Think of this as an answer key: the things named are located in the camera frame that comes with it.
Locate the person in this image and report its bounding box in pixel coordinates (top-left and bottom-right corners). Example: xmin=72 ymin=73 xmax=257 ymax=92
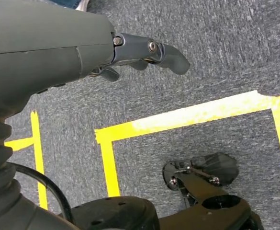
xmin=49 ymin=0 xmax=90 ymax=12

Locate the yellow floor tape strip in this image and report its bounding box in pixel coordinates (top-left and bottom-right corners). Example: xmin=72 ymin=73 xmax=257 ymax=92
xmin=4 ymin=110 xmax=48 ymax=210

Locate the black robot leg cover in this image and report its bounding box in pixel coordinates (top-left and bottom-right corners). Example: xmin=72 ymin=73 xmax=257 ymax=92
xmin=70 ymin=196 xmax=161 ymax=230

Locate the yellow floor tape square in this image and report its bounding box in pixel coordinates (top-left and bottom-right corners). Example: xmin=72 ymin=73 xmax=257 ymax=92
xmin=94 ymin=90 xmax=280 ymax=197

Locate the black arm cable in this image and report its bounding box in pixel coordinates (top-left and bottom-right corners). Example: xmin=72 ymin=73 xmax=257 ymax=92
xmin=7 ymin=162 xmax=75 ymax=223

